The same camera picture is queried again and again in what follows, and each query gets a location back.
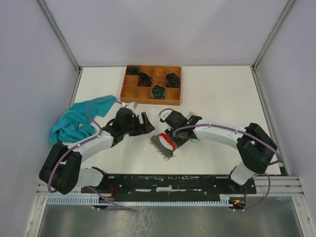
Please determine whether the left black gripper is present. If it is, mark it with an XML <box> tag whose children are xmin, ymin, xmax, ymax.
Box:
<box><xmin>123</xmin><ymin>112</ymin><xmax>155</xmax><ymax>136</ymax></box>

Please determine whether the key with yellow tag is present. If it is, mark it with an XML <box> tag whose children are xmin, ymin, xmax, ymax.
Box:
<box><xmin>187</xmin><ymin>112</ymin><xmax>199</xmax><ymax>118</ymax></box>

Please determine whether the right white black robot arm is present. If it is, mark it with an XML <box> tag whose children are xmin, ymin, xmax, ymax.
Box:
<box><xmin>158</xmin><ymin>109</ymin><xmax>280</xmax><ymax>193</ymax></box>

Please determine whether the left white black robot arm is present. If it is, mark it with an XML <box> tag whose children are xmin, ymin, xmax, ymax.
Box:
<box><xmin>39</xmin><ymin>108</ymin><xmax>155</xmax><ymax>195</ymax></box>

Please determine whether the key with green tag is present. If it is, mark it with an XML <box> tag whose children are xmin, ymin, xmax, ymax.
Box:
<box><xmin>191</xmin><ymin>138</ymin><xmax>200</xmax><ymax>143</ymax></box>

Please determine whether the wooden compartment tray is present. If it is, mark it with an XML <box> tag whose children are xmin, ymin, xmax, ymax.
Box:
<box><xmin>120</xmin><ymin>65</ymin><xmax>182</xmax><ymax>106</ymax></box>

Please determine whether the rolled dark tie centre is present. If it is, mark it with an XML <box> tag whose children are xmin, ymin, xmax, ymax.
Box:
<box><xmin>138</xmin><ymin>72</ymin><xmax>152</xmax><ymax>87</ymax></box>

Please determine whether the rolled dark tie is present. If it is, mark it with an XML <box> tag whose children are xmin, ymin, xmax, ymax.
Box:
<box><xmin>138</xmin><ymin>72</ymin><xmax>152</xmax><ymax>87</ymax></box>
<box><xmin>166</xmin><ymin>73</ymin><xmax>181</xmax><ymax>88</ymax></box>
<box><xmin>126</xmin><ymin>65</ymin><xmax>140</xmax><ymax>76</ymax></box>

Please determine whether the rolled dark tie right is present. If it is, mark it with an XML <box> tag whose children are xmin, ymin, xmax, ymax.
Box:
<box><xmin>166</xmin><ymin>73</ymin><xmax>181</xmax><ymax>88</ymax></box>

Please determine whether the rolled dark tie top left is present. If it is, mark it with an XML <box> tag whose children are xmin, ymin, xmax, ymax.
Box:
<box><xmin>126</xmin><ymin>65</ymin><xmax>140</xmax><ymax>76</ymax></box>

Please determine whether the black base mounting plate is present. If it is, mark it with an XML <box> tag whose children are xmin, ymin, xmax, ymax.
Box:
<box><xmin>94</xmin><ymin>174</ymin><xmax>257</xmax><ymax>201</ymax></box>

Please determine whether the teal cloth towel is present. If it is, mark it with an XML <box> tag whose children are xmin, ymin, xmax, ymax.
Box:
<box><xmin>48</xmin><ymin>95</ymin><xmax>117</xmax><ymax>145</ymax></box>

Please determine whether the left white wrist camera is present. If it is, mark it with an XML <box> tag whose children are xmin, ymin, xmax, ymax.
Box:
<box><xmin>121</xmin><ymin>101</ymin><xmax>138</xmax><ymax>113</ymax></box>

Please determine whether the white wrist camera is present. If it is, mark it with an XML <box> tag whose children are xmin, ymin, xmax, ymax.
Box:
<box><xmin>158</xmin><ymin>110</ymin><xmax>172</xmax><ymax>122</ymax></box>
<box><xmin>121</xmin><ymin>101</ymin><xmax>138</xmax><ymax>113</ymax></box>

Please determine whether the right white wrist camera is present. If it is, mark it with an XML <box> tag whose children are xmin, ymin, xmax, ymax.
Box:
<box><xmin>158</xmin><ymin>110</ymin><xmax>172</xmax><ymax>122</ymax></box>

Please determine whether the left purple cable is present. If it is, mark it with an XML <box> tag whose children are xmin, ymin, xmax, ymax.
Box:
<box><xmin>47</xmin><ymin>98</ymin><xmax>133</xmax><ymax>212</ymax></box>

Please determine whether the purple cable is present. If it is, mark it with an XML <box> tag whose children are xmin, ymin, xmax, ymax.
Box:
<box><xmin>47</xmin><ymin>98</ymin><xmax>133</xmax><ymax>212</ymax></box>
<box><xmin>159</xmin><ymin>107</ymin><xmax>282</xmax><ymax>211</ymax></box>

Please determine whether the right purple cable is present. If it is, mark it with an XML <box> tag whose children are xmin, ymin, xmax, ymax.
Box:
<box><xmin>159</xmin><ymin>107</ymin><xmax>282</xmax><ymax>211</ymax></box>

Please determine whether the grey slotted cable duct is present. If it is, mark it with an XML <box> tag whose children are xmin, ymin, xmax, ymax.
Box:
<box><xmin>46</xmin><ymin>195</ymin><xmax>233</xmax><ymax>207</ymax></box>

